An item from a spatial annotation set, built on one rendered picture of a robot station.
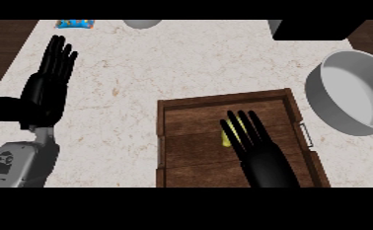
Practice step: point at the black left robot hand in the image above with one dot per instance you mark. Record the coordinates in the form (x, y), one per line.
(45, 89)

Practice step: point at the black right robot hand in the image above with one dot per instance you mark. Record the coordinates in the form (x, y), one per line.
(264, 161)

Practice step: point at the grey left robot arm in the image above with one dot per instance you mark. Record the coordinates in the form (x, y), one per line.
(22, 161)

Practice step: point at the yellow lemon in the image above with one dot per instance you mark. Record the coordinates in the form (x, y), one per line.
(226, 139)

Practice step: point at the brown wooden tray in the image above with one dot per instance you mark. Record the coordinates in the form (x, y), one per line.
(204, 141)

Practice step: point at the grey metal pot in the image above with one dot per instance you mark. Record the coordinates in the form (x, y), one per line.
(347, 92)

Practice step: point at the blue snack packet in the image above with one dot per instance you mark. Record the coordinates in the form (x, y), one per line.
(74, 23)

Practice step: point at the grey round bowl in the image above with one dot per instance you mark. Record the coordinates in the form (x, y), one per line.
(142, 23)

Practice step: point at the black box appliance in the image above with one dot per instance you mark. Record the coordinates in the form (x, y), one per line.
(310, 29)

